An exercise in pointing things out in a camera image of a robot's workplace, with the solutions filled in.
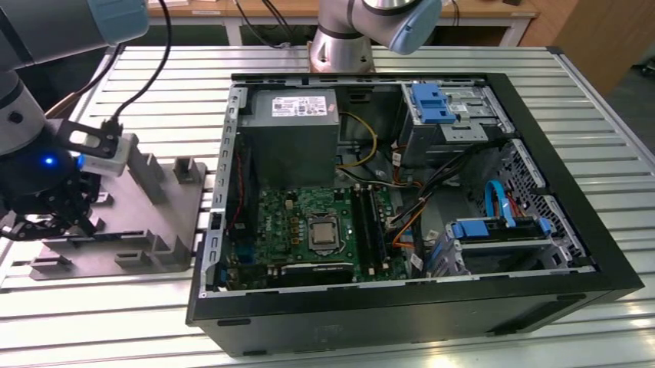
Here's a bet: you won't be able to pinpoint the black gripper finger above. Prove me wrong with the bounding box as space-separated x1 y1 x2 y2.
40 187 99 237
0 214 71 242

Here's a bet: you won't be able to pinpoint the black RAM slot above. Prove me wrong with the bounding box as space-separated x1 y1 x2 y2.
352 183 378 273

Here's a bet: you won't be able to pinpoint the grey plastic parts rack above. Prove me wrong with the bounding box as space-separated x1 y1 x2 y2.
28 153 210 281

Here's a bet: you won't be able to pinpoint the green motherboard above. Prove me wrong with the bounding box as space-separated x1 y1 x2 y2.
224 183 411 291

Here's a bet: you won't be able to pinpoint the grey power supply unit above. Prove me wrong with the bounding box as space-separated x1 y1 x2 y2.
240 88 342 189

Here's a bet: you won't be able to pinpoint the silver CPU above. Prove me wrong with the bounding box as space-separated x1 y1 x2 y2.
310 222 339 246

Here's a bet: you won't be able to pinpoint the CPU socket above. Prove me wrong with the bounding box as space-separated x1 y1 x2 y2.
306 211 346 257

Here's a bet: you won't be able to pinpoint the black graphics card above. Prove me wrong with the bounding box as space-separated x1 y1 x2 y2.
279 262 354 287

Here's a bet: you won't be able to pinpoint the black open PC case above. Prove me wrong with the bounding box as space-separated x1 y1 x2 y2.
184 71 645 358

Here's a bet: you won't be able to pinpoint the blue plastic drive carrier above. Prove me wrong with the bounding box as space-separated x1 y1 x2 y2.
411 83 456 124

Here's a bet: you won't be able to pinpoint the silver drive bay cage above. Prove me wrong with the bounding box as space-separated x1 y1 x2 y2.
398 82 516 166

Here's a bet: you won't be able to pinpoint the hard disk in blue carrier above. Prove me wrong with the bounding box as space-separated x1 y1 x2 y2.
450 217 552 241

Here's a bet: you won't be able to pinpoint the silver disk bay cage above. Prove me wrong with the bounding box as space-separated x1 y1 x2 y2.
424 229 564 277

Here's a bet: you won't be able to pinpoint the brown wooden cabinet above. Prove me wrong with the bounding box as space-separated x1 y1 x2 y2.
555 0 655 97

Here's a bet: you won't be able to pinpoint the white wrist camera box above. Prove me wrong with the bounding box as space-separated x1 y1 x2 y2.
55 118 139 177

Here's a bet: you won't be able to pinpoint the black camera cable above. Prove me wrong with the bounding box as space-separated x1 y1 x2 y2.
102 0 174 131

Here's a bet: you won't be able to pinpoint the yellow wire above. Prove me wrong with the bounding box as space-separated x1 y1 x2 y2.
340 110 380 168

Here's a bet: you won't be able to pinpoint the orange wires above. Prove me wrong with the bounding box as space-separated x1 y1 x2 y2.
391 202 426 250

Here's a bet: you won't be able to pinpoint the black cable bundle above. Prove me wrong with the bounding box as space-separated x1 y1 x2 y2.
388 137 508 227

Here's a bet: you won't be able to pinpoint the blue flat data wire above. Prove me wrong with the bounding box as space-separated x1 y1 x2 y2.
483 179 518 229

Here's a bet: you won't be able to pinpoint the wooden desk white frame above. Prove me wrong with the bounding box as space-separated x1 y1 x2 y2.
146 0 542 47

